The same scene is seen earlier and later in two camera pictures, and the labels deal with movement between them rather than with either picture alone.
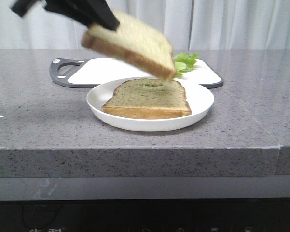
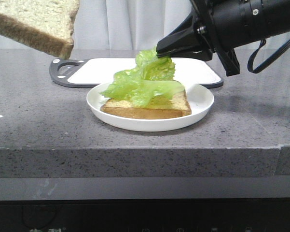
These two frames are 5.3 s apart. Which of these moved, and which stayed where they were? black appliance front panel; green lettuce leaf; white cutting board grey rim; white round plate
Moved: green lettuce leaf
Stayed: white round plate; white cutting board grey rim; black appliance front panel
